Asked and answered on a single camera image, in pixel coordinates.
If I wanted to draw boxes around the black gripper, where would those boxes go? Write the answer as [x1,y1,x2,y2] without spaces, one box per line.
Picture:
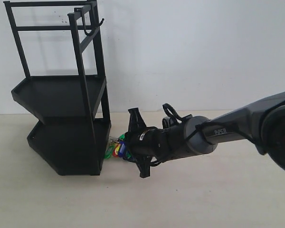
[124,107,178,178]

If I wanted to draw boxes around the colourful key tag bunch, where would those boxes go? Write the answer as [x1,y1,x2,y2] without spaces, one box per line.
[104,134,135,162]

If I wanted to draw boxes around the black two-tier corner rack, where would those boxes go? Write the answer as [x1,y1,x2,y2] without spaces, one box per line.
[4,0,111,176]

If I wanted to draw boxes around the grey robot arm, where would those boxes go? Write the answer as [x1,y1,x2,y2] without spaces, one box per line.
[125,92,285,178]

